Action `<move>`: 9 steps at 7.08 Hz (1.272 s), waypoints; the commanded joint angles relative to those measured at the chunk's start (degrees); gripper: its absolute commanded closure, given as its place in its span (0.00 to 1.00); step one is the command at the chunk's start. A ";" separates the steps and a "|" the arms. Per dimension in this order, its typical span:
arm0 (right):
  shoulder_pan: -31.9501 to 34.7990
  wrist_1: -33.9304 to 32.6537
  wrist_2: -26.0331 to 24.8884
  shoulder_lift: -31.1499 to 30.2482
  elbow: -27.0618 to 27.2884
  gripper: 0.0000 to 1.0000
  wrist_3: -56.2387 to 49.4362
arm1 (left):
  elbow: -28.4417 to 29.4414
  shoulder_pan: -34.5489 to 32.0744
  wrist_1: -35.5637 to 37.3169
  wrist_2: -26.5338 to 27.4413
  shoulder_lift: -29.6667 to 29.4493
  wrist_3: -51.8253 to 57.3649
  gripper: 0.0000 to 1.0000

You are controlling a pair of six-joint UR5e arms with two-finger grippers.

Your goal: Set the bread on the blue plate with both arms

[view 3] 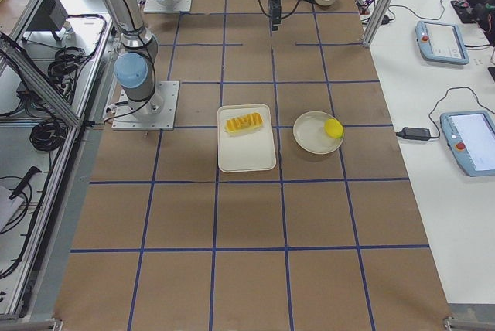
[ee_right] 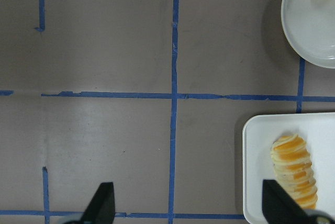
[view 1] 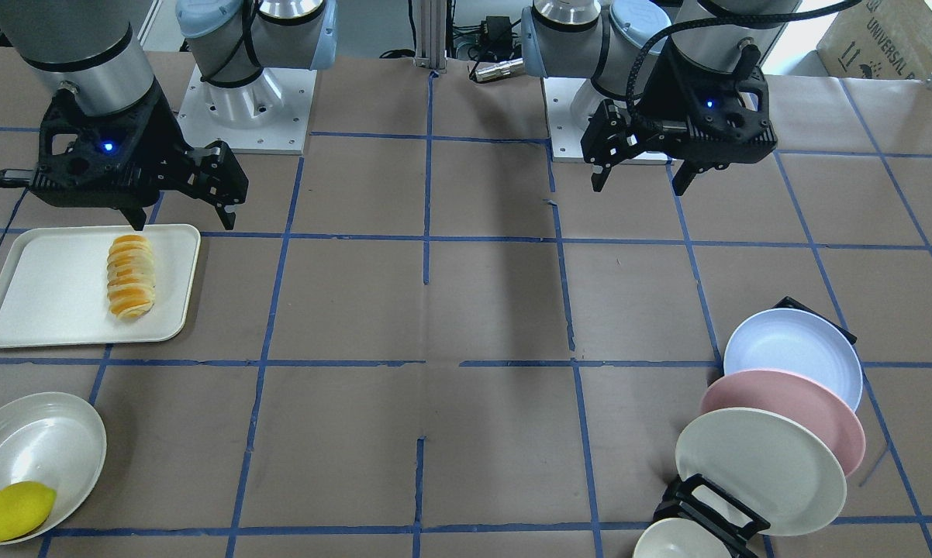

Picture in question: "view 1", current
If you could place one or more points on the cream plate in rack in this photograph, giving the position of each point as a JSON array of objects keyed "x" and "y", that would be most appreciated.
[{"x": 770, "y": 463}]

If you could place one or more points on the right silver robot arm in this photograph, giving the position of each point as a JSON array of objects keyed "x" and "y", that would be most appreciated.
[{"x": 91, "y": 45}]

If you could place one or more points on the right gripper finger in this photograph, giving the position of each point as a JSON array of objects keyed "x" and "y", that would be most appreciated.
[
  {"x": 227, "y": 214},
  {"x": 136, "y": 216}
]

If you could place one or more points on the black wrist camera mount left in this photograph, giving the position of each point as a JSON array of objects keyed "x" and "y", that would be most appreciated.
[{"x": 715, "y": 119}]

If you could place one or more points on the light blue plate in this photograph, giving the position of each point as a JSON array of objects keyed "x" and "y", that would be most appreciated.
[{"x": 801, "y": 342}]

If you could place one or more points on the striped orange bread loaf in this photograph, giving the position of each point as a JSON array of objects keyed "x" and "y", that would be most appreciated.
[{"x": 131, "y": 277}]

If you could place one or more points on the black dish rack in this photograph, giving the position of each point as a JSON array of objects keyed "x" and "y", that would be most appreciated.
[{"x": 703, "y": 502}]

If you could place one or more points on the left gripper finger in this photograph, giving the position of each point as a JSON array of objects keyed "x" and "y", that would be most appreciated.
[
  {"x": 600, "y": 174},
  {"x": 684, "y": 176}
]

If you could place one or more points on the cream round plate with lemon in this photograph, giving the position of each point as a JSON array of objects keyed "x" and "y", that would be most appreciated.
[{"x": 53, "y": 447}]

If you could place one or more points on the yellow lemon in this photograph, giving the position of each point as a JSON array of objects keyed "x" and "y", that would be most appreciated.
[{"x": 13, "y": 511}]

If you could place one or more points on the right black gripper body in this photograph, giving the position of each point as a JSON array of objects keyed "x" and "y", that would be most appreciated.
[{"x": 165, "y": 133}]

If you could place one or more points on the cardboard box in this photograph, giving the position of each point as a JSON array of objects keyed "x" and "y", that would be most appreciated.
[{"x": 879, "y": 40}]

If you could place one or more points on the cream rectangular tray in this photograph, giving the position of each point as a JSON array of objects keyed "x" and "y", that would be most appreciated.
[{"x": 53, "y": 287}]

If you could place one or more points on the black power adapter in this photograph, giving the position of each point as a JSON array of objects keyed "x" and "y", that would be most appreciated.
[{"x": 496, "y": 32}]

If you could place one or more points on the cream bowl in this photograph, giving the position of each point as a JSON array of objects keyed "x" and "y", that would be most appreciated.
[{"x": 678, "y": 537}]

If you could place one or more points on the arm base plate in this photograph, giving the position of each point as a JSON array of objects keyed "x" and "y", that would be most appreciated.
[
  {"x": 569, "y": 105},
  {"x": 280, "y": 124}
]

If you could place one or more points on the silver metal cylinder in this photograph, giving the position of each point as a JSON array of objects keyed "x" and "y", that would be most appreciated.
[{"x": 498, "y": 71}]

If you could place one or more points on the pink plate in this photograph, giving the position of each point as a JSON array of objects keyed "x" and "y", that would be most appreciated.
[{"x": 801, "y": 399}]

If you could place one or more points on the aluminium frame post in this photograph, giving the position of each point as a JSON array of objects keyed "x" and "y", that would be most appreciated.
[{"x": 431, "y": 34}]

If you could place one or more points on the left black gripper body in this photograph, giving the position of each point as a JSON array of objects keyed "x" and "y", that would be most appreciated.
[{"x": 662, "y": 99}]

